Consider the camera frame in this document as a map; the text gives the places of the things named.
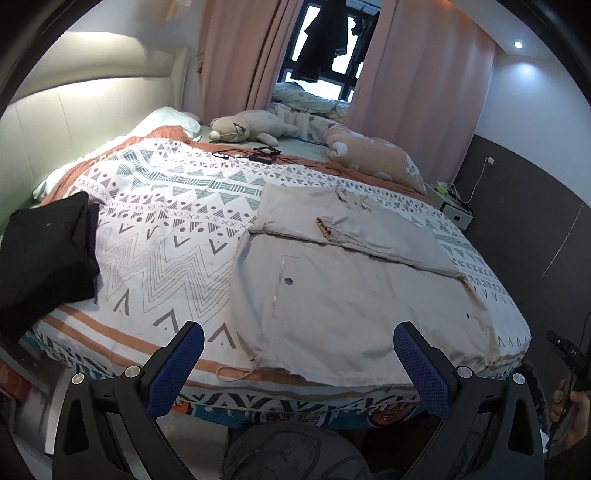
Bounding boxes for cream padded headboard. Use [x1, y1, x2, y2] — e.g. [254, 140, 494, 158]
[0, 46, 192, 204]

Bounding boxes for beige trousers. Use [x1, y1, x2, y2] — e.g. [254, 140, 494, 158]
[229, 184, 502, 376]

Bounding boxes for black cables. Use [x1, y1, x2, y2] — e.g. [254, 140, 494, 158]
[212, 145, 342, 176]

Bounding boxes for pink curtain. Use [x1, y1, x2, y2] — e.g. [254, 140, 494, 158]
[346, 0, 497, 185]
[198, 0, 305, 121]

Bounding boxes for beige plush toy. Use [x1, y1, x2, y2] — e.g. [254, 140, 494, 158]
[209, 111, 298, 145]

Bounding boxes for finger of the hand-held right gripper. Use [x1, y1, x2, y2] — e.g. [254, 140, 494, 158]
[547, 330, 578, 357]

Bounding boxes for white pillow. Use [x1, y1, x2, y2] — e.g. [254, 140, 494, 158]
[136, 107, 202, 140]

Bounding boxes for person's grey clothing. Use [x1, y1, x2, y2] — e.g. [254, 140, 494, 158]
[222, 422, 375, 480]

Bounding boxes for black clothes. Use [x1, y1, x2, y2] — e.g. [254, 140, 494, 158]
[0, 191, 101, 340]

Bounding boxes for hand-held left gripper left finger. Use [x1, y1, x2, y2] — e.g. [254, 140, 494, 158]
[53, 320, 206, 480]

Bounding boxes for light printed quilt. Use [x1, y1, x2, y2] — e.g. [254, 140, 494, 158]
[272, 82, 352, 116]

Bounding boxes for cream ruffled cushion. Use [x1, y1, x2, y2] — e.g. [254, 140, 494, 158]
[270, 102, 333, 141]

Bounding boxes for window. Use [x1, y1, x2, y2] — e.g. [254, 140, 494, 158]
[274, 0, 382, 100]

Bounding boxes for white nightstand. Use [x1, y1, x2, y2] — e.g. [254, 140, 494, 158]
[427, 182, 474, 230]

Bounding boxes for patterned bed blanket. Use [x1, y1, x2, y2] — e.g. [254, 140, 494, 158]
[21, 124, 529, 430]

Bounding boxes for white charging cable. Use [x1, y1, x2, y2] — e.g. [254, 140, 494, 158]
[450, 159, 490, 204]

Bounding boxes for peach printed pillow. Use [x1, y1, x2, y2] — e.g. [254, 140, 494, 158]
[322, 124, 428, 195]

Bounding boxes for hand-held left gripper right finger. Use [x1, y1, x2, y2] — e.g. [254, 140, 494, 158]
[392, 320, 546, 480]

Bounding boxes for person's right hand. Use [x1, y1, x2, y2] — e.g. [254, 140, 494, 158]
[550, 390, 591, 448]

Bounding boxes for dark hanging clothes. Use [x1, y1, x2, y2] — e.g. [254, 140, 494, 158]
[291, 0, 365, 83]

